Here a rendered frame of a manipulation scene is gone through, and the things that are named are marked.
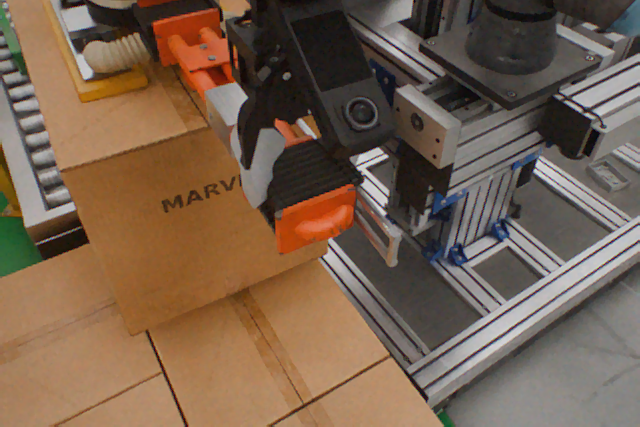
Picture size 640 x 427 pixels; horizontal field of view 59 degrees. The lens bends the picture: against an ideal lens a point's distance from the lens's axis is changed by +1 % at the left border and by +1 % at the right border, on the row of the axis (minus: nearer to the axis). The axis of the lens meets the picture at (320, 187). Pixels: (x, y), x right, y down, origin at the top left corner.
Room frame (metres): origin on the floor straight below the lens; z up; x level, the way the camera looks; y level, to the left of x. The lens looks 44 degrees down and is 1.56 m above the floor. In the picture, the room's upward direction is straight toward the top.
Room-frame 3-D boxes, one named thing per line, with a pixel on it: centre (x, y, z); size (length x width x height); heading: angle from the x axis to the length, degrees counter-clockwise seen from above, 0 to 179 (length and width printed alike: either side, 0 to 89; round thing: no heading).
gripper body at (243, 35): (0.38, 0.02, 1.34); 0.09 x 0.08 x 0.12; 28
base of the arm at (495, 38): (0.87, -0.33, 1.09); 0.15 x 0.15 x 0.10
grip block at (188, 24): (0.67, 0.18, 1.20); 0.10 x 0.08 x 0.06; 118
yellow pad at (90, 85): (0.84, 0.38, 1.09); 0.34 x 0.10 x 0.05; 28
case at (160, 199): (0.88, 0.30, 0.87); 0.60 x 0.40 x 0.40; 28
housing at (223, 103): (0.48, 0.08, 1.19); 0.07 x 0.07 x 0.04; 28
